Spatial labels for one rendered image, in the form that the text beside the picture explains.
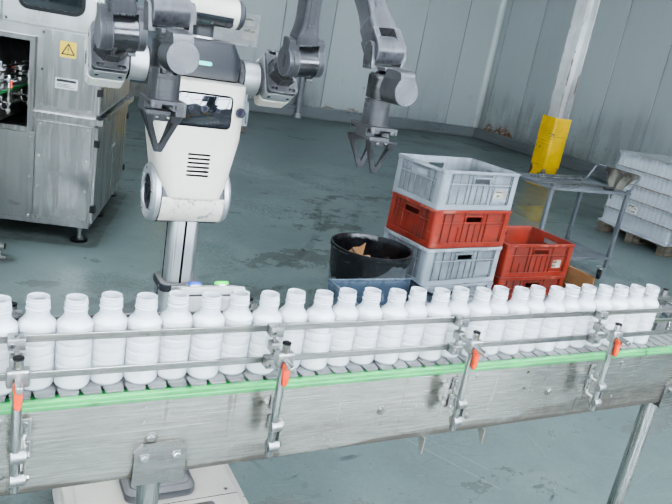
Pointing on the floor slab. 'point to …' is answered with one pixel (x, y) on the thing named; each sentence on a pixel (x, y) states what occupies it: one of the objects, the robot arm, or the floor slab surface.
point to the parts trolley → (577, 209)
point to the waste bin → (364, 265)
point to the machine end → (58, 119)
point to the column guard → (549, 145)
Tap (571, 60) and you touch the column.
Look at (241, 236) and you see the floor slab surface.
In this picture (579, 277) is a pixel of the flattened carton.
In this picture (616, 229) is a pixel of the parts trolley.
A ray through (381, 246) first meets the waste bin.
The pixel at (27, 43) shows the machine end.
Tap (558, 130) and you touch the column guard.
